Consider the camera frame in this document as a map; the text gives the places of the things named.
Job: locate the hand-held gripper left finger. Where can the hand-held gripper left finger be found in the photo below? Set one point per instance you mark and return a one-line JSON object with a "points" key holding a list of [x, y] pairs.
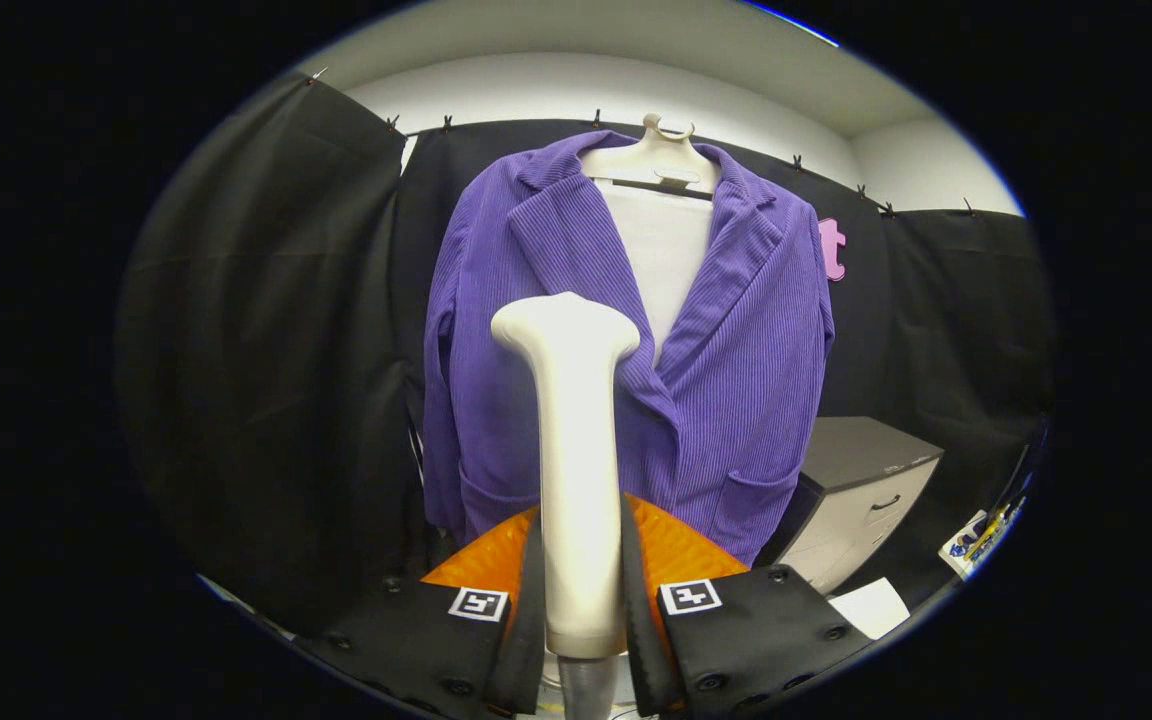
{"points": [[528, 630]]}

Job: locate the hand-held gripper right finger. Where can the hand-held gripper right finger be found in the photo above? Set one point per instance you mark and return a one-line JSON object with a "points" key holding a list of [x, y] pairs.
{"points": [[639, 630]]}

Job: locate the white garment steamer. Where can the white garment steamer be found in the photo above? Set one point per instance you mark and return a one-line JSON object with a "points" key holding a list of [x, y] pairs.
{"points": [[576, 450]]}

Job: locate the purple ribbed jacket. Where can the purple ribbed jacket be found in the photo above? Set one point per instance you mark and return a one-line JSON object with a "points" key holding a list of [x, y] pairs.
{"points": [[736, 380]]}

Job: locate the white paper sheet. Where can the white paper sheet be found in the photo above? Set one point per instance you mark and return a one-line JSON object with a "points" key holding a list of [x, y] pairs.
{"points": [[871, 608]]}

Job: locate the grey cabinet with drawers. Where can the grey cabinet with drawers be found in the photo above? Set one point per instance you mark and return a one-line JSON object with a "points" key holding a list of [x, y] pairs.
{"points": [[866, 470]]}

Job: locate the white tray of tools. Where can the white tray of tools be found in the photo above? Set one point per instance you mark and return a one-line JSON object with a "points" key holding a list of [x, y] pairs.
{"points": [[981, 540]]}

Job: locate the row of black clips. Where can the row of black clips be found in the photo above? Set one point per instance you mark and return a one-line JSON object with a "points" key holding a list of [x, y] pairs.
{"points": [[447, 123]]}

